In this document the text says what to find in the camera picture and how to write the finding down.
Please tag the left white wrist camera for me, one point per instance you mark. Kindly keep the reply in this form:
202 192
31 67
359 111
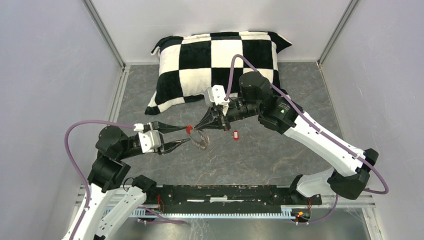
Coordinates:
149 137

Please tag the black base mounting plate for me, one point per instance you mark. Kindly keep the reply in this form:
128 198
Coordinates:
227 199

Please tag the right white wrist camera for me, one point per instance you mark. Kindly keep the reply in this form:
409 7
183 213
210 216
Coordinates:
215 94

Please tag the metal keyring with red handle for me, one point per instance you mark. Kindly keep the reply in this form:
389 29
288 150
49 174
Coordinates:
198 138

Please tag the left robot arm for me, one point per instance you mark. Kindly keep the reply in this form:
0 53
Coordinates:
116 142

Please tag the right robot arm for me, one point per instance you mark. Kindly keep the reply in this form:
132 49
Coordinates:
350 167

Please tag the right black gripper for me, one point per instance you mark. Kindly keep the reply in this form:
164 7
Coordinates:
209 121

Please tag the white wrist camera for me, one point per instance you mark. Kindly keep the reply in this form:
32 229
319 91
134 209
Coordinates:
149 137
215 94

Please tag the black white checkered pillow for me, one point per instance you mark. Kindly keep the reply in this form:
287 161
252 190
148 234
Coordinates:
190 64

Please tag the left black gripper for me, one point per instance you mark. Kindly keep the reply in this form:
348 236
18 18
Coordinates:
168 146

